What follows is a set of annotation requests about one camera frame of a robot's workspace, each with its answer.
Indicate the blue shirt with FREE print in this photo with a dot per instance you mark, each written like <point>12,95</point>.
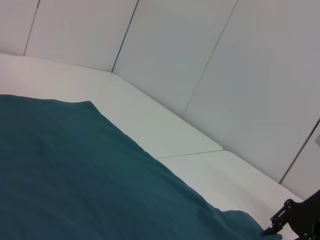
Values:
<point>75,175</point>

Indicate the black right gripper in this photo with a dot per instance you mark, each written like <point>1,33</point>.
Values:
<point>306,220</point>

